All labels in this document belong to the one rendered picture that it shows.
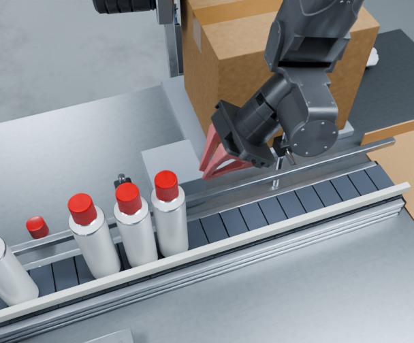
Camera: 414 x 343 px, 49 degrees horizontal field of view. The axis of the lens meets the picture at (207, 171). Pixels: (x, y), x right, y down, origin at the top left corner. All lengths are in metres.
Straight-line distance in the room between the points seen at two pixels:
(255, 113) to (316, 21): 0.15
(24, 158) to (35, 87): 1.48
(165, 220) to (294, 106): 0.27
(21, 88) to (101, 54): 0.46
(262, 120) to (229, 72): 0.21
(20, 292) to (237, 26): 0.56
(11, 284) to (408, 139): 0.85
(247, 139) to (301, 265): 0.34
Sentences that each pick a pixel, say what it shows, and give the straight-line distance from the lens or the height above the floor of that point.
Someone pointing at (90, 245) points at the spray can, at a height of 1.01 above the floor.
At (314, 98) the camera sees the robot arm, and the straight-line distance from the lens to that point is 0.53.
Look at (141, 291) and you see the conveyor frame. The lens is 0.80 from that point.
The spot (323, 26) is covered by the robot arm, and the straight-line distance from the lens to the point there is 0.52.
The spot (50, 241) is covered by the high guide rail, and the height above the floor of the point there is 0.96.
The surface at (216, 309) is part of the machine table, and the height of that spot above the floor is 0.83.
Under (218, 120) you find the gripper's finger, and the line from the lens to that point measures 0.63.
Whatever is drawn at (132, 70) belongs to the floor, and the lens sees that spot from 2.50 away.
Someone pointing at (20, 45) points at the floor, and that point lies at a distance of 2.83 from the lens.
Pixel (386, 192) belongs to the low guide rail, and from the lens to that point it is 0.90.
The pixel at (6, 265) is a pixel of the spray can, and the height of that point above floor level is 1.02.
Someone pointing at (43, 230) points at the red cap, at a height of 0.85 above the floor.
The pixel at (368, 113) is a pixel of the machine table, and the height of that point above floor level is 0.83.
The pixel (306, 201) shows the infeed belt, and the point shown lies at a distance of 0.88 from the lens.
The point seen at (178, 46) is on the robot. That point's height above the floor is 0.68.
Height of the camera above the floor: 1.60
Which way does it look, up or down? 53 degrees down
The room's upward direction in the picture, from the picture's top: straight up
